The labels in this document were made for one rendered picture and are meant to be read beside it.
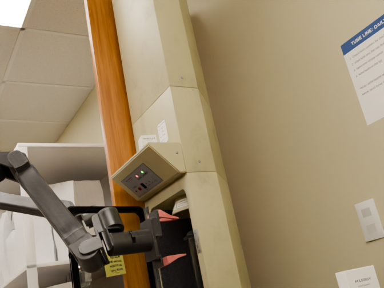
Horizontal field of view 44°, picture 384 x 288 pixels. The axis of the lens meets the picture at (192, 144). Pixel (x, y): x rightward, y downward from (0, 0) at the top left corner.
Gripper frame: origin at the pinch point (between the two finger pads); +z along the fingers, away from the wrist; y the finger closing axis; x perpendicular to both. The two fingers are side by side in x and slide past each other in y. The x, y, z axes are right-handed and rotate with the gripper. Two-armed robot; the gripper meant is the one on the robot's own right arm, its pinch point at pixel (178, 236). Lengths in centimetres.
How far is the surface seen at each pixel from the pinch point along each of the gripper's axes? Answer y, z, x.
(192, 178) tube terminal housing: 18.8, 13.6, 8.6
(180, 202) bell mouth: 14.7, 14.8, 20.4
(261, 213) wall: 10, 55, 30
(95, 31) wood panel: 96, 6, 45
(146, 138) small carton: 35.9, 5.1, 17.2
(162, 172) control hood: 23.2, 7.3, 15.4
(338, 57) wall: 46, 55, -25
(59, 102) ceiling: 146, 39, 203
